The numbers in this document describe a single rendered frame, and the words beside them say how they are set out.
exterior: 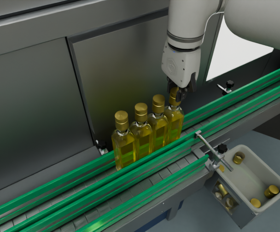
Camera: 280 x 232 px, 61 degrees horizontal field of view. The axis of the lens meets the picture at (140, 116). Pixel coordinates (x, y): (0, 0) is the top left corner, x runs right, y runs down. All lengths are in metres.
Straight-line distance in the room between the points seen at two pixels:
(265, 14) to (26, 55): 0.47
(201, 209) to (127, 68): 0.71
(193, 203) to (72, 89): 0.73
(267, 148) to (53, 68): 1.12
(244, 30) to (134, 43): 0.34
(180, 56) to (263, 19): 0.24
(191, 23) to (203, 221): 0.83
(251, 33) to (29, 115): 0.56
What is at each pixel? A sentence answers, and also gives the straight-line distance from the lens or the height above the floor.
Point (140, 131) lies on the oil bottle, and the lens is 0.66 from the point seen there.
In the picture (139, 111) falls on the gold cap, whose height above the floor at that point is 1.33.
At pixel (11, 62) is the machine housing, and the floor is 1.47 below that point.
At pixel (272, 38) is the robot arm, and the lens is 0.37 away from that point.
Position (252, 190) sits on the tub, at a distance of 1.01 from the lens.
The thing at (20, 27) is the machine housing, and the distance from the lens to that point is 0.55.
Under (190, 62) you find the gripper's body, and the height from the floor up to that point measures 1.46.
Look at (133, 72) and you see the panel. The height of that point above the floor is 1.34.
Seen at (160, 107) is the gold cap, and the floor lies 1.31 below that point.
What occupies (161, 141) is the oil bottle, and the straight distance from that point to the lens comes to 0.76.
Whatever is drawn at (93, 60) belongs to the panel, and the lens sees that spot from 0.62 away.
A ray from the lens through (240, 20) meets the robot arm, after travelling 0.39.
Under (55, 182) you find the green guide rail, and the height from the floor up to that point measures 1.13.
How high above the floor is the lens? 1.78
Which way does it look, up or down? 49 degrees down
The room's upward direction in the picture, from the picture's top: straight up
